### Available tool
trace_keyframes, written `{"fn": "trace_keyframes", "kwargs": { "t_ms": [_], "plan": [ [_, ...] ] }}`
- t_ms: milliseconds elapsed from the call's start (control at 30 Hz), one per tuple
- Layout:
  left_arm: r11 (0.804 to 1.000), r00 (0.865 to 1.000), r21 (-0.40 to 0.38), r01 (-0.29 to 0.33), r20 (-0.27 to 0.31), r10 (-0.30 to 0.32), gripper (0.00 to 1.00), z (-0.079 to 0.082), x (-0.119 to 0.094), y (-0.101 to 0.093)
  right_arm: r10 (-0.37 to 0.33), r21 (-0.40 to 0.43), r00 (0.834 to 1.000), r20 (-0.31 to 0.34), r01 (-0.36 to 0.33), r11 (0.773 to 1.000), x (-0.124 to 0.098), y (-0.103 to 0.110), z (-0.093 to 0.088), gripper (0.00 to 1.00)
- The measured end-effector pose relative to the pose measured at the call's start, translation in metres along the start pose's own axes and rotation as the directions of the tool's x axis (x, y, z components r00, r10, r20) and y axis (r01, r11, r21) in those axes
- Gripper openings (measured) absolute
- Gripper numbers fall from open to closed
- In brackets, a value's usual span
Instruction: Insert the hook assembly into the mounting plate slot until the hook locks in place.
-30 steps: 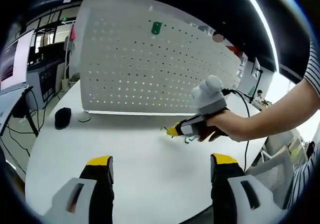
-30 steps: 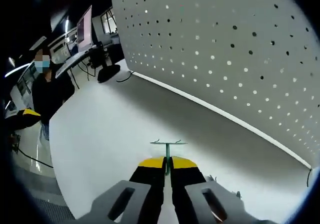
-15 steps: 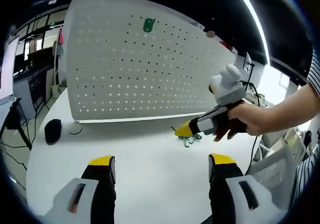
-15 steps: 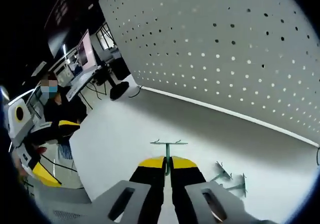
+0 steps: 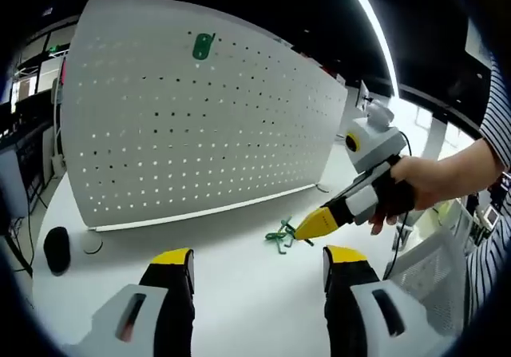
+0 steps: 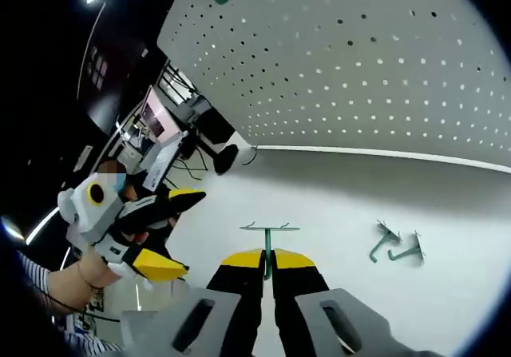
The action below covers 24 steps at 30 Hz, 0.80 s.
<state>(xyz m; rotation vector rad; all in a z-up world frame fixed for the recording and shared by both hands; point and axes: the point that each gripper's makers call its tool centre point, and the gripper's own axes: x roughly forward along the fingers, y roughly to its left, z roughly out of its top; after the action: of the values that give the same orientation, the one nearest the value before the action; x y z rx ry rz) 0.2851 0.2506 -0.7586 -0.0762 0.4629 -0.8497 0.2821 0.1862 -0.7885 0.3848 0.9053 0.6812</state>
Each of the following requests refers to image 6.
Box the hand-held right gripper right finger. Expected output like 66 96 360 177
272 248 405 357

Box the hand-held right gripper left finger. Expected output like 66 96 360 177
119 248 265 357

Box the white perforated mounting plate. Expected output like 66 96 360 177
156 0 511 174

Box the person's left hand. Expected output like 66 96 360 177
84 248 141 285

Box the black mouse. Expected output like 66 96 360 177
213 144 240 175

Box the white laptop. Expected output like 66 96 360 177
137 85 189 192

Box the black computer tower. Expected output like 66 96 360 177
195 107 236 154

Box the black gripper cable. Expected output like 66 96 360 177
22 280 121 323

